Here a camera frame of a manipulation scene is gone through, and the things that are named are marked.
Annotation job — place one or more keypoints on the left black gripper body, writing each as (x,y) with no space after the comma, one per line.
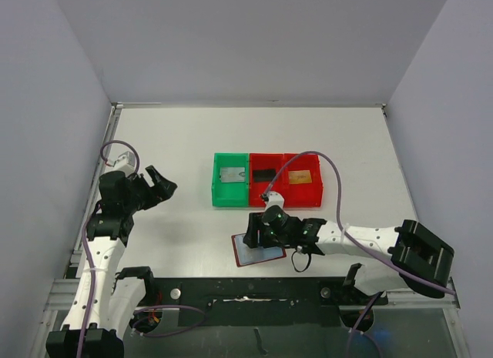
(139,197)

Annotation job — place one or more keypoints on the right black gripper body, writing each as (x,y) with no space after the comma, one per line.
(252,232)

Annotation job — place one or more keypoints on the red leather card holder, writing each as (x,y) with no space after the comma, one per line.
(273,253)

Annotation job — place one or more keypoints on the green plastic bin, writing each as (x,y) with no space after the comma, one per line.
(230,183)

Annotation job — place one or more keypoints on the red bin with gold card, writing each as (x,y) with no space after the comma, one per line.
(305,186)

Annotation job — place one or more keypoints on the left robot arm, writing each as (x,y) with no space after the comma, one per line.
(107,296)

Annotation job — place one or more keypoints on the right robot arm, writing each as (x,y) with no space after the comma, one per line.
(407,256)

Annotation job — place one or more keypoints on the black credit card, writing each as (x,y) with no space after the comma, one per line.
(263,175)

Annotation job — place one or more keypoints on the gold credit card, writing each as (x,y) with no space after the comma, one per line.
(298,177)

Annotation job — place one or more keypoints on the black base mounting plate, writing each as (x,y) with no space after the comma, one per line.
(242,302)

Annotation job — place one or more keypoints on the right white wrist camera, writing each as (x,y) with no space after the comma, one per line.
(274,199)

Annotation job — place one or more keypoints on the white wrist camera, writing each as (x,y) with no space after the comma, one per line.
(274,199)
(125,162)

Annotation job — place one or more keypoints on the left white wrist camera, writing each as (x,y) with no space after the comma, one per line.
(125,162)

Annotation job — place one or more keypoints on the aluminium front rail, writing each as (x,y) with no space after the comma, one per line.
(409,299)

